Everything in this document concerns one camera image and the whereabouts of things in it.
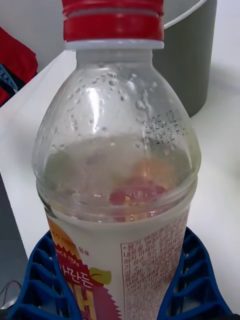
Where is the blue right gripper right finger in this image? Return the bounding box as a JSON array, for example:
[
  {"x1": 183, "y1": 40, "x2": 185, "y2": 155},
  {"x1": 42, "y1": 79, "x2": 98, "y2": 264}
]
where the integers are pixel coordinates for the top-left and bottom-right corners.
[{"x1": 157, "y1": 226, "x2": 233, "y2": 320}]

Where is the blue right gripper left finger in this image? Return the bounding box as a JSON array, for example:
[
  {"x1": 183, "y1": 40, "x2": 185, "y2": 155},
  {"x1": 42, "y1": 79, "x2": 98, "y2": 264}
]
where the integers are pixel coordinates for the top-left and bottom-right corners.
[{"x1": 7, "y1": 228, "x2": 77, "y2": 320}]

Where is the clear plastic bottle red cap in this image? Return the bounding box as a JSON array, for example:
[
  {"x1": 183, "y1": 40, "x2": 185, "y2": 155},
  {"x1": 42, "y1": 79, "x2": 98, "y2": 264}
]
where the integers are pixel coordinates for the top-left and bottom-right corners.
[{"x1": 31, "y1": 0, "x2": 202, "y2": 320}]

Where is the red fabric item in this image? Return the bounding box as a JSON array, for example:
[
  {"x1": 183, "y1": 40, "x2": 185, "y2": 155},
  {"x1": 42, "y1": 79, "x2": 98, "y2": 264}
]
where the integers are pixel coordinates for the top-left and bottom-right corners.
[{"x1": 0, "y1": 26, "x2": 39, "y2": 108}]

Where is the grey plastic waste bin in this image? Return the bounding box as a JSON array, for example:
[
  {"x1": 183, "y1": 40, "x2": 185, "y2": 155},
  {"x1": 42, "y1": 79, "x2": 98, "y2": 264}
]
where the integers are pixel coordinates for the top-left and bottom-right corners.
[{"x1": 152, "y1": 0, "x2": 218, "y2": 118}]

